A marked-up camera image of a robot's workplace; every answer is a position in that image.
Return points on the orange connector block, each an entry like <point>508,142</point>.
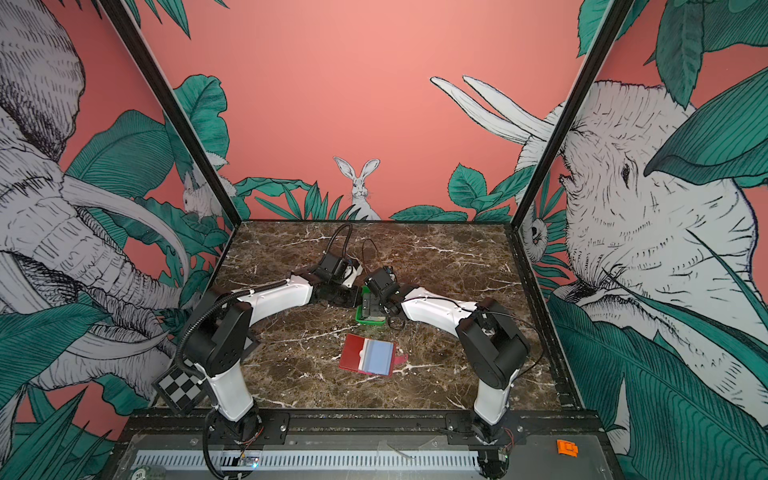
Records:
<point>567,448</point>

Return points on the green plastic tray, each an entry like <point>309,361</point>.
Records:
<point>367,297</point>

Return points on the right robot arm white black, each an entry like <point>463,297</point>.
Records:
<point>493,344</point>

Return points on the black frame post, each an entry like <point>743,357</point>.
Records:
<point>612,22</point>
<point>128,31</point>

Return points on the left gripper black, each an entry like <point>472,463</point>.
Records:
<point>354,299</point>

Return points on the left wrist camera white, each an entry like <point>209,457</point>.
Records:
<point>353,275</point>

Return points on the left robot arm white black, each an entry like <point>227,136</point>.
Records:
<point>213,341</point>

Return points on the white slotted cable duct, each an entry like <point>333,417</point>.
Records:
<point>330,460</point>

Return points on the left black frame post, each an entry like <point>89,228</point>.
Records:
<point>128,31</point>

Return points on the checkerboard calibration tag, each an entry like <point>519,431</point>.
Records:
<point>179,391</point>

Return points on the right black frame post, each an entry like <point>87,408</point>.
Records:
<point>612,22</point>

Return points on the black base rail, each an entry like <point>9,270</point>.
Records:
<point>277,425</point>

